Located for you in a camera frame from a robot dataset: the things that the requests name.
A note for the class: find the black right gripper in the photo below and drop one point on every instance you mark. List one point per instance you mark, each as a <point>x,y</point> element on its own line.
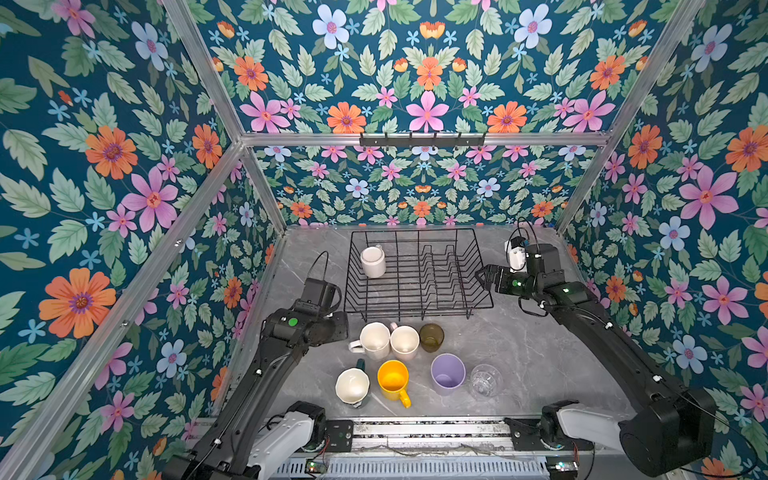
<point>491,278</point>

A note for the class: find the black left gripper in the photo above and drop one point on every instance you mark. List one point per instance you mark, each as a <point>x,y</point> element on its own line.
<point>341,325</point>

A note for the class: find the cream faceted mug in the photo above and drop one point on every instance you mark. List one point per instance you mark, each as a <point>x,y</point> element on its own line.
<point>373,342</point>

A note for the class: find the dark green mug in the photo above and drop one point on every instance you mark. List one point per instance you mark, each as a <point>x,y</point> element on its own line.
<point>353,385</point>

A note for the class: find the white mug red inside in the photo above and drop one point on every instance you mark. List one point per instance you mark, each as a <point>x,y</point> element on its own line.
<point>373,260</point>

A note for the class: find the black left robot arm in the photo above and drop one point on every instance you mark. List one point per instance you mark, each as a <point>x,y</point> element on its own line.
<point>240,444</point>

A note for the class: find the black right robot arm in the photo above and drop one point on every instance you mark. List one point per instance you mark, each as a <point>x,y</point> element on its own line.
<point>673,425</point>

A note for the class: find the olive green glass cup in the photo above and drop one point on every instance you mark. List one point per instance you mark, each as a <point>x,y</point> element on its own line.
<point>431,337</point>

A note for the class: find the yellow mug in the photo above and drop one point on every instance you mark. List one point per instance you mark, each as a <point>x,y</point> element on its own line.
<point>393,379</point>

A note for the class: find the clear glass cup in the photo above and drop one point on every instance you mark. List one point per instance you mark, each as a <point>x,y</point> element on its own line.
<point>486,381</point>

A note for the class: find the lilac plastic cup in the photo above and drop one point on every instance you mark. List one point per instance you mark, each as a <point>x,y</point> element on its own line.
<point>448,373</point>

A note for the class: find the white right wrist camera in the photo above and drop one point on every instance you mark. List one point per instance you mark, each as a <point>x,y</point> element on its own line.
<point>515,251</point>

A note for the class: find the black wire dish rack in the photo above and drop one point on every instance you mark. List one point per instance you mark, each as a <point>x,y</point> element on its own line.
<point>429,273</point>

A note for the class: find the white mug pink handle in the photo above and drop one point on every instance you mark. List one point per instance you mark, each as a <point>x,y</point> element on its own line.
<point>404,342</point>

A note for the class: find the black hook rail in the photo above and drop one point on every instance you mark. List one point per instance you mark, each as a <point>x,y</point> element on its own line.
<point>405,140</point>

